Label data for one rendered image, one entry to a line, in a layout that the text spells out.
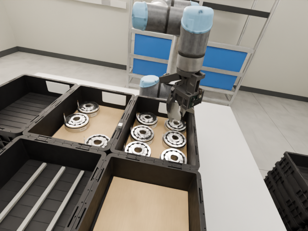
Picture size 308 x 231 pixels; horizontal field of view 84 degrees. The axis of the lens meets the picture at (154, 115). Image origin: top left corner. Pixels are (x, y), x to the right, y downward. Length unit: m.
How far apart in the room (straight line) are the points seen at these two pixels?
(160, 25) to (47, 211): 0.62
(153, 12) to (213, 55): 2.07
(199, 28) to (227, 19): 2.96
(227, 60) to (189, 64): 2.16
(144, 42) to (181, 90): 2.03
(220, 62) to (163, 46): 0.81
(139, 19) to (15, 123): 0.68
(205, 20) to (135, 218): 0.56
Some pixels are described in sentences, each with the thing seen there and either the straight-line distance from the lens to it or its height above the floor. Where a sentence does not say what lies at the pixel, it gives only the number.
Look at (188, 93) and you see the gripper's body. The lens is 0.53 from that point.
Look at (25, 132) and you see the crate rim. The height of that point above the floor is 0.93.
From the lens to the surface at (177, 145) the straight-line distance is 0.74.
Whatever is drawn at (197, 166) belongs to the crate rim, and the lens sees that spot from 0.59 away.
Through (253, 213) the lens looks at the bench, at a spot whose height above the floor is 0.70.
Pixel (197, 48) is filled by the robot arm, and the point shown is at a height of 1.26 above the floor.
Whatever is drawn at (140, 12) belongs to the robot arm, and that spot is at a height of 1.31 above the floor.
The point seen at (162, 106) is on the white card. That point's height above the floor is 0.90.
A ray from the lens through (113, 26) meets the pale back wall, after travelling 3.53.
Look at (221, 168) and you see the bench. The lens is 0.95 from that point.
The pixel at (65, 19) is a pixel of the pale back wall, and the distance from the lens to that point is 3.89.
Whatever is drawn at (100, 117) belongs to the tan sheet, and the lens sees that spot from 0.88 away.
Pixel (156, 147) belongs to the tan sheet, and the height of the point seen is 0.83.
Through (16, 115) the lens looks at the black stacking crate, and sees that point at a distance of 1.00.
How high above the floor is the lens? 1.36
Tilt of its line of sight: 35 degrees down
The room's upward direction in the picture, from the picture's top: 9 degrees clockwise
